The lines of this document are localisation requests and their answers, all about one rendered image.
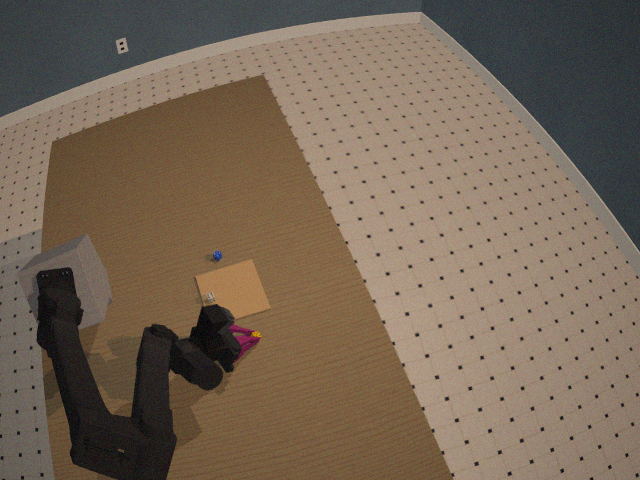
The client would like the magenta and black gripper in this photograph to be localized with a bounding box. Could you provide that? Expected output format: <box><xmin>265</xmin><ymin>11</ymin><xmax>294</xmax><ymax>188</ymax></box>
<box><xmin>217</xmin><ymin>324</ymin><xmax>260</xmax><ymax>373</ymax></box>

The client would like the orange mat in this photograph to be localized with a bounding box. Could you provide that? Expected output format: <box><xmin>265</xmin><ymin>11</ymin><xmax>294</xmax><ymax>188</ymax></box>
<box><xmin>196</xmin><ymin>259</ymin><xmax>271</xmax><ymax>320</ymax></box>

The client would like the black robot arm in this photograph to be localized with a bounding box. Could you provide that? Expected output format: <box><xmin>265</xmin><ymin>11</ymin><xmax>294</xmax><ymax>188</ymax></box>
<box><xmin>36</xmin><ymin>267</ymin><xmax>235</xmax><ymax>480</ymax></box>

